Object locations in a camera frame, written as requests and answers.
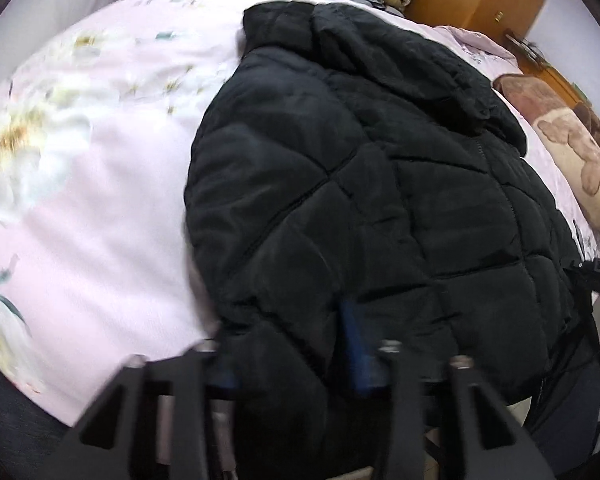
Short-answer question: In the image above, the black puffer jacket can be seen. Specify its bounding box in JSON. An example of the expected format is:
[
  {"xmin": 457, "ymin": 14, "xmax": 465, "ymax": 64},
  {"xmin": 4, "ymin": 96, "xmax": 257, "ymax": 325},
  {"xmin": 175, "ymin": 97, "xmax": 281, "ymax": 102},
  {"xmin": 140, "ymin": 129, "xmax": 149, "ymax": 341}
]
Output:
[{"xmin": 184, "ymin": 1, "xmax": 600, "ymax": 480}]

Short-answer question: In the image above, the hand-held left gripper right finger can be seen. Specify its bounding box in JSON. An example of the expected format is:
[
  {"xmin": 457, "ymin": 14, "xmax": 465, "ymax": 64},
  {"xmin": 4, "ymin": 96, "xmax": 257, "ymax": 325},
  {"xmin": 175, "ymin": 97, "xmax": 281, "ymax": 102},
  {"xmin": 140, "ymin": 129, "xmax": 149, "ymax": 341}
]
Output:
[{"xmin": 340, "ymin": 295, "xmax": 556, "ymax": 480}]

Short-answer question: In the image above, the bed with pink floral sheet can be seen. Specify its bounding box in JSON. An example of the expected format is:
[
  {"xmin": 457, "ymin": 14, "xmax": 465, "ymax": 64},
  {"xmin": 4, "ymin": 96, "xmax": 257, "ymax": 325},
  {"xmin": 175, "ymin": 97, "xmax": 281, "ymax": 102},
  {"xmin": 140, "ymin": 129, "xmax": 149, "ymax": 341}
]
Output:
[{"xmin": 0, "ymin": 0, "xmax": 600, "ymax": 428}]

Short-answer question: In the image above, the person's left leg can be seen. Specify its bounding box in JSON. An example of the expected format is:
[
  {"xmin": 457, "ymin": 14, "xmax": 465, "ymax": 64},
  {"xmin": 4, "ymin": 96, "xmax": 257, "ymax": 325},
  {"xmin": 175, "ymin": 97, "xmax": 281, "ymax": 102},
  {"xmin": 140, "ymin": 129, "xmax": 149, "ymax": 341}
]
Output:
[{"xmin": 0, "ymin": 370, "xmax": 78, "ymax": 480}]

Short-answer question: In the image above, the person's leg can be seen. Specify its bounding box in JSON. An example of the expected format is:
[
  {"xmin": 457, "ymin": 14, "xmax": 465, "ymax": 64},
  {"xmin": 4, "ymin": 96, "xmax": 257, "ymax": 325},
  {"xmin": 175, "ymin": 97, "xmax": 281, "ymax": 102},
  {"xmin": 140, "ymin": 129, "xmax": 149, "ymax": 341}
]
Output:
[
  {"xmin": 527, "ymin": 350, "xmax": 600, "ymax": 478},
  {"xmin": 0, "ymin": 370, "xmax": 78, "ymax": 480}
]

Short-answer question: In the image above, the brown plush pillow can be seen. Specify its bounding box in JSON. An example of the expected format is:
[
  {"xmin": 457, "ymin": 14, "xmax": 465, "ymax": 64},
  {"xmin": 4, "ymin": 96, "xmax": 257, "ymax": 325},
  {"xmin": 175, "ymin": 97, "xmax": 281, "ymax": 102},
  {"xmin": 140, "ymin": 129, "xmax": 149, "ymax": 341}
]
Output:
[{"xmin": 494, "ymin": 74, "xmax": 581, "ymax": 126}]

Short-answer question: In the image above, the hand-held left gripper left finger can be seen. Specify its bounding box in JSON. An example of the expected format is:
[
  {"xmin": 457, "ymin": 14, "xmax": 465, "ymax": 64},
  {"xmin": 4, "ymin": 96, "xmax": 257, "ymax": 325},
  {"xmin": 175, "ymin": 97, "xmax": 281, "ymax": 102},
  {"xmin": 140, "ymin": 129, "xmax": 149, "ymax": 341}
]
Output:
[{"xmin": 67, "ymin": 330, "xmax": 242, "ymax": 480}]

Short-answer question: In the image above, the beige bear print pillow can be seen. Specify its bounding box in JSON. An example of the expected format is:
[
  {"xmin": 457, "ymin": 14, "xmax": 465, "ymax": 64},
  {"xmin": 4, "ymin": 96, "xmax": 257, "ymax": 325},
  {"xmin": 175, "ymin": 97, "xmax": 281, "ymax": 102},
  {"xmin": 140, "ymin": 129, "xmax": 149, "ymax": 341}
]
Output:
[{"xmin": 530, "ymin": 105, "xmax": 600, "ymax": 233}]

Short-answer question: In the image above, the wooden headboard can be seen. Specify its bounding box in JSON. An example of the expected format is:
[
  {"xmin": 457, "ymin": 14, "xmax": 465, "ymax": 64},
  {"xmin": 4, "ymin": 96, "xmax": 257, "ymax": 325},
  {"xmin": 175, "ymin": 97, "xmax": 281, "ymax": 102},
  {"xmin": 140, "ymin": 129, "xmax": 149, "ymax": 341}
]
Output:
[{"xmin": 505, "ymin": 30, "xmax": 588, "ymax": 106}]

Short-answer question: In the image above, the person's right leg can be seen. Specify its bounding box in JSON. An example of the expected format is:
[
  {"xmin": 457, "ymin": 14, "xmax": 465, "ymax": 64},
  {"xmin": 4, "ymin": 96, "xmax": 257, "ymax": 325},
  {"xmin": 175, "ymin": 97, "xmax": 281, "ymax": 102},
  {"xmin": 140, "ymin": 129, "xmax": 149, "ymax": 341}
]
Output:
[{"xmin": 527, "ymin": 350, "xmax": 600, "ymax": 478}]

